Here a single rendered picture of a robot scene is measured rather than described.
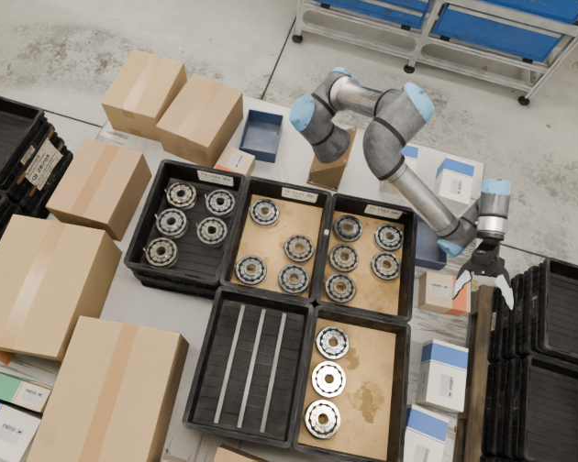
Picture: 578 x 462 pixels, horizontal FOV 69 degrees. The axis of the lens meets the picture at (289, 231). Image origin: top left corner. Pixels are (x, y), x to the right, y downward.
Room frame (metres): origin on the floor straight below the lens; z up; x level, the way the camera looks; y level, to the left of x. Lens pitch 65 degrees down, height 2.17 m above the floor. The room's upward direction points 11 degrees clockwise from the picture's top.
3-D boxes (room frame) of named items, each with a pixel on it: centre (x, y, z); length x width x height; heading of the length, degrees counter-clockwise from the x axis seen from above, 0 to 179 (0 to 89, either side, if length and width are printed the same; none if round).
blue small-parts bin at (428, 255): (0.73, -0.52, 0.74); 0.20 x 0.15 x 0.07; 179
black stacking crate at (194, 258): (0.55, 0.33, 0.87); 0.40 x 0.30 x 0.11; 179
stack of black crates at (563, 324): (0.62, -1.22, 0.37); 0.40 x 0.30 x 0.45; 173
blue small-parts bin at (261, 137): (1.06, 0.19, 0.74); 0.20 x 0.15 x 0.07; 0
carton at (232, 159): (0.87, 0.26, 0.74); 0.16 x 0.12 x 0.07; 168
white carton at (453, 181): (0.99, -0.62, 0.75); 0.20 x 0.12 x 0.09; 172
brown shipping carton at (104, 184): (0.66, 0.70, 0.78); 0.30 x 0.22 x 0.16; 175
